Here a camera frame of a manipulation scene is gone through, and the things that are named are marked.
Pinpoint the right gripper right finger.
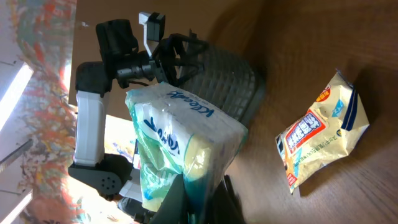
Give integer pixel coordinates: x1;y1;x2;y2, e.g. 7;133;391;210
211;175;246;224

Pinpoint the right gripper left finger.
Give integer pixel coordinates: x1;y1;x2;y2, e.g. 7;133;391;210
149;174;188;224

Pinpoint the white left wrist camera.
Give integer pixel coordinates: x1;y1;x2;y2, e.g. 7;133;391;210
139;12;165;57

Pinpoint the grey plastic mesh basket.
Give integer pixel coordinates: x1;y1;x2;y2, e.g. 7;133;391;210
180;45;266;127

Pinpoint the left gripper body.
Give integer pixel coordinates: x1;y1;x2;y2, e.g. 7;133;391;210
152;30;208;86

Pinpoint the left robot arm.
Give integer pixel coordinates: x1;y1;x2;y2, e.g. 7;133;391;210
68;13;209;200

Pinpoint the large cream wet-wipes packet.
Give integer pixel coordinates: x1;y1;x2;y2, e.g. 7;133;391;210
275;70;369;193

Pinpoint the teal tissue pack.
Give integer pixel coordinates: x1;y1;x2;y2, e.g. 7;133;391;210
125;83;248;213

